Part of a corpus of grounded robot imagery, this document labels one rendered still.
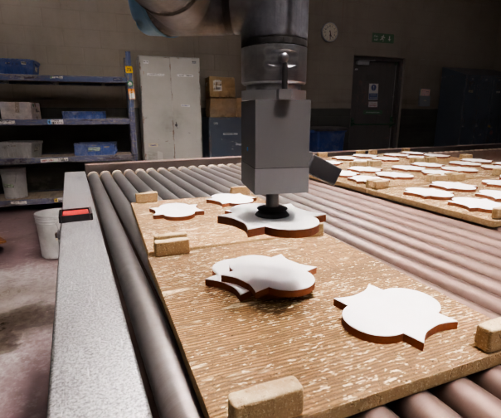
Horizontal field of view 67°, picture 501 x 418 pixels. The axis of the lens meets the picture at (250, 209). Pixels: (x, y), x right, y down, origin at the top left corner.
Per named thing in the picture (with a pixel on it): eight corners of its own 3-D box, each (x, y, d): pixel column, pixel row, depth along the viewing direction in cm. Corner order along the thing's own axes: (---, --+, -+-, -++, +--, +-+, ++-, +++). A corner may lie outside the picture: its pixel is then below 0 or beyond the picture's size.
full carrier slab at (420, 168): (444, 185, 137) (445, 172, 136) (367, 170, 173) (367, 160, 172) (507, 178, 151) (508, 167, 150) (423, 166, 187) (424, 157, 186)
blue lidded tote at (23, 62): (-20, 75, 431) (-23, 56, 426) (-9, 78, 466) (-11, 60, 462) (35, 77, 447) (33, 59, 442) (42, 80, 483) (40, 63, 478)
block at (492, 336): (488, 356, 38) (493, 331, 37) (471, 346, 40) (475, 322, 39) (527, 343, 40) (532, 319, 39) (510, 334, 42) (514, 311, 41)
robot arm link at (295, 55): (294, 55, 48) (319, 43, 40) (294, 93, 49) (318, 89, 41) (235, 53, 46) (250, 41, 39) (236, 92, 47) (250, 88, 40)
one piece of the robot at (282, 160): (359, 64, 41) (350, 211, 45) (327, 72, 50) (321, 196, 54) (250, 61, 39) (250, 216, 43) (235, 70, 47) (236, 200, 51)
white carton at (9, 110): (1, 120, 456) (-2, 101, 450) (12, 120, 483) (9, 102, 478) (33, 120, 460) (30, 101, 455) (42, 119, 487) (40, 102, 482)
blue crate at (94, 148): (74, 156, 486) (72, 143, 482) (80, 153, 521) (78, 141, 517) (116, 155, 496) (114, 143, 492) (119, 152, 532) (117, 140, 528)
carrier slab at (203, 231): (148, 261, 66) (148, 252, 66) (131, 208, 104) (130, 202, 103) (323, 238, 79) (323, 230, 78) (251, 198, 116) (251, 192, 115)
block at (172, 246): (155, 258, 63) (154, 242, 63) (153, 255, 65) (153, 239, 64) (190, 254, 66) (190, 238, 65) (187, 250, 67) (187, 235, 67)
